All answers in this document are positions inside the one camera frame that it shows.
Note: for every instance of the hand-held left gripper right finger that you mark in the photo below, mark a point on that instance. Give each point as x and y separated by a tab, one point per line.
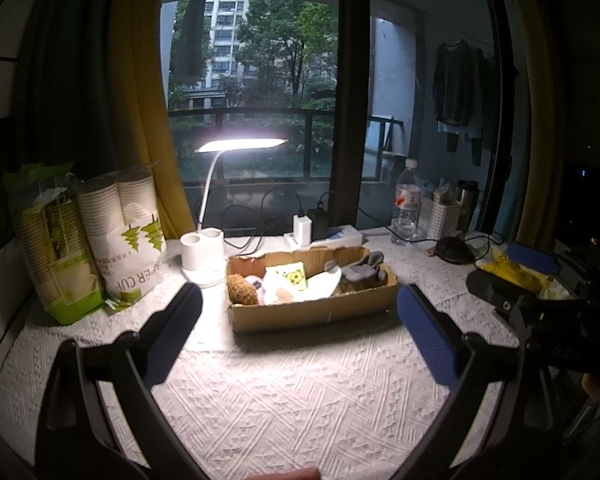
430	335

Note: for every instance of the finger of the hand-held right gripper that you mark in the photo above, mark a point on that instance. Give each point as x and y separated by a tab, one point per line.
490	285
530	256

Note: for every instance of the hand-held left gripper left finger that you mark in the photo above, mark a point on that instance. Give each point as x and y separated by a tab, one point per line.
170	335

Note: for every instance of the brown plush toy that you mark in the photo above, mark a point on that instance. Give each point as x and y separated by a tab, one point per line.
241	290

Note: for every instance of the grey dotted sock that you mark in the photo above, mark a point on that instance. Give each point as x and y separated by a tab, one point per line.
369	258

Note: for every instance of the pink plush toy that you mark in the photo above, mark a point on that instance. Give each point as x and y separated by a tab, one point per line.
253	284

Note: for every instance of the clear plastic wrap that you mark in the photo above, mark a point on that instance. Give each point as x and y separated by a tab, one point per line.
280	294

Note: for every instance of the white waffle cloth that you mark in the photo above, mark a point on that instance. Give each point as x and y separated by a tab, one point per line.
325	280

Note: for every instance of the cardboard box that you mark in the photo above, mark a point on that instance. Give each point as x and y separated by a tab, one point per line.
305	315

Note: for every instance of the pocket tissue packet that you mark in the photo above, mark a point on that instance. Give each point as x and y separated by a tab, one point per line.
287	275

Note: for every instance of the person's left hand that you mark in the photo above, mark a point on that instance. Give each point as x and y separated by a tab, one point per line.
285	475

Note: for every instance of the yellow printed packet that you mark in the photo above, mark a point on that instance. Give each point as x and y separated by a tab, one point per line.
510	270

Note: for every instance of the black computer mouse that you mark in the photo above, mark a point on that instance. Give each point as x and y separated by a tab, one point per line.
452	250

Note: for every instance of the white perforated basket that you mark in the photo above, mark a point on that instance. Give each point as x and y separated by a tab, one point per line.
437	220

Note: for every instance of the steel thermos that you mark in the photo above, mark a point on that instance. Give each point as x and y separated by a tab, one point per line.
466	200

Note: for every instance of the white desk lamp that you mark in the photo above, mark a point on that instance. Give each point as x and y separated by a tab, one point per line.
200	255

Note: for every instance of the white paper cup pack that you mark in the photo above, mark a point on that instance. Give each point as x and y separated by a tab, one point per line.
130	250

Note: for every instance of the small snack packet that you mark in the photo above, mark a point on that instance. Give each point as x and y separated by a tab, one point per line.
442	192

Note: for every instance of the clear water bottle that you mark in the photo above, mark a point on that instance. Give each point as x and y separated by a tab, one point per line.
406	210

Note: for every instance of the white embossed tablecloth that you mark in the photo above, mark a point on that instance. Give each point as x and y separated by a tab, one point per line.
280	400

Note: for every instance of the white power strip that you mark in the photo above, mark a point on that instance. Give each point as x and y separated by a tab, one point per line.
347	235

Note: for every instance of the green paper cup pack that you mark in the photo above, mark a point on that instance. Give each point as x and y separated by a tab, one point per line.
55	260

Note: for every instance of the black power adapter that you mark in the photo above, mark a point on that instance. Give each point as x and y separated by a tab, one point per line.
318	222

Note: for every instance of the white charger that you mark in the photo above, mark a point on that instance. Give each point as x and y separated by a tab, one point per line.
301	230

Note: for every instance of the hanging dark clothes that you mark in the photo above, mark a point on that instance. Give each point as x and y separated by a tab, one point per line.
457	85

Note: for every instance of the black balcony railing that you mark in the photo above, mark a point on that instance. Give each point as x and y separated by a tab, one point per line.
280	112

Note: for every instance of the yellow curtain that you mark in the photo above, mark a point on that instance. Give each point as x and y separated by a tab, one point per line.
140	85

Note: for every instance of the dark curtain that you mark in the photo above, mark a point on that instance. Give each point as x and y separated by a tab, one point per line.
65	70

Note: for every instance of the dark hanging cloth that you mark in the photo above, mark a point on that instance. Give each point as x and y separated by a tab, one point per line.
190	30

